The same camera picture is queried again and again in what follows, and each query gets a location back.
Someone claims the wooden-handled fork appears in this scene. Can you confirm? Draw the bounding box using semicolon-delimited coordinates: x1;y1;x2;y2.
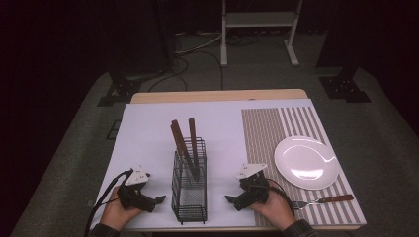
291;194;355;211

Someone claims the person's right hand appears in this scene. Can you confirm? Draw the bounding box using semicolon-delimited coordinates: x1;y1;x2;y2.
248;186;297;231

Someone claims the white round plate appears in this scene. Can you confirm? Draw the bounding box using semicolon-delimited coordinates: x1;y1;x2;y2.
273;135;341;192

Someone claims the black stand base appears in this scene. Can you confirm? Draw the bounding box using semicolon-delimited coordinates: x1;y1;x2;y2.
318;66;373;104
96;71;143;108

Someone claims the wooden-handled utensil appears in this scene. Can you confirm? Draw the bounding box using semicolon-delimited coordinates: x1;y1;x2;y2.
169;122;198;182
171;118;201;182
188;118;202;181

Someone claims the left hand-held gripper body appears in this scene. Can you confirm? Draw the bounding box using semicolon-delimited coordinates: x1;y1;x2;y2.
117;165;158;213

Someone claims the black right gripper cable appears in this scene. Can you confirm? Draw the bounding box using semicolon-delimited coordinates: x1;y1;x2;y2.
266;178;296;217

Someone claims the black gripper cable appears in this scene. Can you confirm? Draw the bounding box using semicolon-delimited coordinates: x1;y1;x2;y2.
266;178;296;217
83;168;134;237

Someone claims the dark floor socket plate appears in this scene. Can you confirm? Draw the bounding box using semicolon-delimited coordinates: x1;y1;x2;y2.
105;119;123;141

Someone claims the white floor cable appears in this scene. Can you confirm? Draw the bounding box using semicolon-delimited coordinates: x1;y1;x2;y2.
173;30;226;56

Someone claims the black wire cutlery basket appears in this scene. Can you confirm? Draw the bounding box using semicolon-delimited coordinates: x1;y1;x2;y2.
170;136;209;226

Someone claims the white table sheet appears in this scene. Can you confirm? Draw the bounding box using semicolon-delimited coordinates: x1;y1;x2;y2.
90;98;314;230

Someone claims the person's left hand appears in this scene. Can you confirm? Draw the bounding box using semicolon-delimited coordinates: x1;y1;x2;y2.
99;186;143;232

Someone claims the white metal stand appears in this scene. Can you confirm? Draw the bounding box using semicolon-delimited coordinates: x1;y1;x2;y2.
219;0;304;69

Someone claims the striped placemat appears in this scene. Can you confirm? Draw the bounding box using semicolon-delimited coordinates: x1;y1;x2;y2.
240;105;368;228

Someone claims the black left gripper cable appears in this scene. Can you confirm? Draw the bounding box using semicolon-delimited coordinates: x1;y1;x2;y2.
83;168;134;237

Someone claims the black floor cable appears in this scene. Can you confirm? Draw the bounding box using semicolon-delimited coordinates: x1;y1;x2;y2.
147;48;225;94

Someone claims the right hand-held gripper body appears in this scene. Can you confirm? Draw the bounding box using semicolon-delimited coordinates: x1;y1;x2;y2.
232;163;271;212

